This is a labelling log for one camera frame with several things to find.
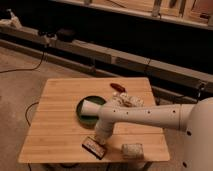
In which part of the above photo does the black cable on left floor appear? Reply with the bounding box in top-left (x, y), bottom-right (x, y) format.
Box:
top-left (0, 46), bottom-right (46, 127)

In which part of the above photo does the white object on ledge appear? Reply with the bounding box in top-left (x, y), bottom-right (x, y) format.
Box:
top-left (0, 9), bottom-right (22, 29)

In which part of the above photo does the white paper cup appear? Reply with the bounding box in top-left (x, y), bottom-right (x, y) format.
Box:
top-left (81, 100), bottom-right (101, 116)

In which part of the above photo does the wooden table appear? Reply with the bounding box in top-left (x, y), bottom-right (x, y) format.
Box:
top-left (19, 77), bottom-right (170, 163)

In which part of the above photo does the brown whiteboard eraser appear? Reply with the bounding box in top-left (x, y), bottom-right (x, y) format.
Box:
top-left (82, 137), bottom-right (107, 160)

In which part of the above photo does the small red brown object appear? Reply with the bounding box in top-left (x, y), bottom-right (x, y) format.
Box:
top-left (110, 83), bottom-right (126, 92)

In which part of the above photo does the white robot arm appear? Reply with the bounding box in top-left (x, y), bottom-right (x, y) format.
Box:
top-left (95, 98), bottom-right (213, 171)

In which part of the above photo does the dark green plate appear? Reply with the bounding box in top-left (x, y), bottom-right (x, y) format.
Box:
top-left (75, 96), bottom-right (106, 127)

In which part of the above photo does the black device on ledge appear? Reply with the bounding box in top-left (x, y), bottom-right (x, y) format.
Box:
top-left (56, 29), bottom-right (75, 42)

